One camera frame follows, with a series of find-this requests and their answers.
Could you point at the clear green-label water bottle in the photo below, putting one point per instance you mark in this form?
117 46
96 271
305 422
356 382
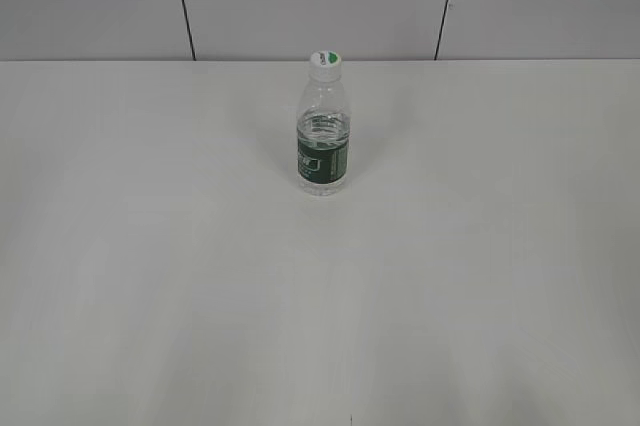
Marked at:
323 126

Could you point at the white green bottle cap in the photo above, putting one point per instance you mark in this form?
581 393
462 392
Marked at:
325 66

